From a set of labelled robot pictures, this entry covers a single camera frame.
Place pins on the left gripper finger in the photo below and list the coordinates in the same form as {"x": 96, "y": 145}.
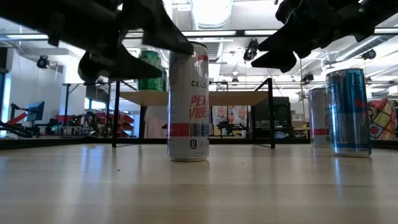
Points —
{"x": 124, "y": 68}
{"x": 161, "y": 34}

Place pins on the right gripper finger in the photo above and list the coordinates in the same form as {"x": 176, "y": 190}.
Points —
{"x": 289, "y": 39}
{"x": 276, "y": 61}

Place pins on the green Sprite can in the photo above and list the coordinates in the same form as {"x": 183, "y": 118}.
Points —
{"x": 149, "y": 59}

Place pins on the white Celsius Peach Vibe can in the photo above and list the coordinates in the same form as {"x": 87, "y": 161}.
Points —
{"x": 186, "y": 109}

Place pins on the silver can with red band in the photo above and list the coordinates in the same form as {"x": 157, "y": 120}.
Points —
{"x": 317, "y": 124}

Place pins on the blue and silver slim can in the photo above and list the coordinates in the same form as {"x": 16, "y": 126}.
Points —
{"x": 348, "y": 115}

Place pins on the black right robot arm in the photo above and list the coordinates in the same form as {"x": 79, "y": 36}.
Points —
{"x": 382, "y": 9}

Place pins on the black ceiling spotlight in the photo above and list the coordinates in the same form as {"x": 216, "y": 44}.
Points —
{"x": 251, "y": 48}
{"x": 369, "y": 54}
{"x": 43, "y": 62}
{"x": 308, "y": 77}

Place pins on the black overhead beam with lights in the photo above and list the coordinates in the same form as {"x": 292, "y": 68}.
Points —
{"x": 239, "y": 32}

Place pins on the red storage rack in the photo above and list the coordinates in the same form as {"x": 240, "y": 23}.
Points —
{"x": 124, "y": 119}

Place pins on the black cabinet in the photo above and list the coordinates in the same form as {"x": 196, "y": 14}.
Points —
{"x": 284, "y": 118}

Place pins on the black background table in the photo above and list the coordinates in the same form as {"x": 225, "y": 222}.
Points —
{"x": 66, "y": 102}

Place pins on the floral poster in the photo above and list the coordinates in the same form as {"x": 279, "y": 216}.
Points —
{"x": 236, "y": 116}

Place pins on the computer monitor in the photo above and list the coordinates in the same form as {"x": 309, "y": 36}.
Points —
{"x": 35, "y": 111}

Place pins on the wooden shelf with black frame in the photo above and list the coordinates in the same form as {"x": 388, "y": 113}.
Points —
{"x": 236, "y": 98}

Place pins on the silver ventilation duct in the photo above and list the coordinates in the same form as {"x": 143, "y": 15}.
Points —
{"x": 214, "y": 49}

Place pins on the black aluminium table frame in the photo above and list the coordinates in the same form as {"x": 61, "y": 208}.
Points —
{"x": 46, "y": 143}

